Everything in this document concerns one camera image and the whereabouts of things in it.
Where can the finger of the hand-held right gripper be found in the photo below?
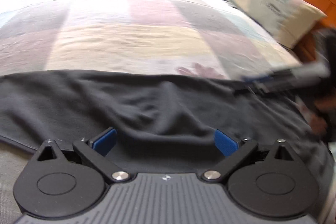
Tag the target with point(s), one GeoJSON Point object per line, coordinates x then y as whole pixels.
{"type": "Point", "coordinates": [262, 79]}
{"type": "Point", "coordinates": [302, 69]}

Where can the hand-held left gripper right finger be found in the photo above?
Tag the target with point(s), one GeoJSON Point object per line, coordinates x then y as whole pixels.
{"type": "Point", "coordinates": [225, 142]}

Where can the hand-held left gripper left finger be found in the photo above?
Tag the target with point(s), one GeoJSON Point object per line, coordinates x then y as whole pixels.
{"type": "Point", "coordinates": [105, 141]}

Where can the dark grey pants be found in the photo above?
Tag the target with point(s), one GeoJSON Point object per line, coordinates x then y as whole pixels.
{"type": "Point", "coordinates": [131, 103]}

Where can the person's right hand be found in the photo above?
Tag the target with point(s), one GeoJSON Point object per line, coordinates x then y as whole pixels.
{"type": "Point", "coordinates": [319, 121]}

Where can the bed with patchwork sheet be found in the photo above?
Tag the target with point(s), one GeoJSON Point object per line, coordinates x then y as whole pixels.
{"type": "Point", "coordinates": [131, 29]}

